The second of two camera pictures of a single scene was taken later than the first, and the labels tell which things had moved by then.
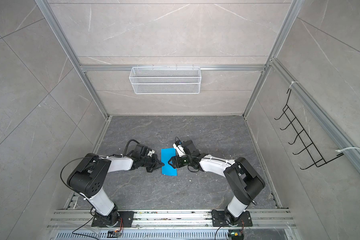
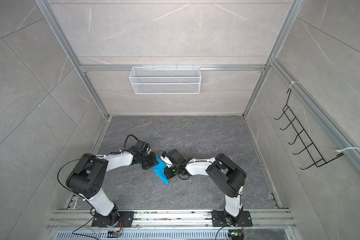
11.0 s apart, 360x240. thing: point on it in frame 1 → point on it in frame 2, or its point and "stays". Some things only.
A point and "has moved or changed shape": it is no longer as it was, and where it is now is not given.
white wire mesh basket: (165, 80) stays
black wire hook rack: (303, 137) stays
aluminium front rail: (84, 218) stays
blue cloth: (167, 154) has moved or changed shape
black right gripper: (176, 160) → (167, 172)
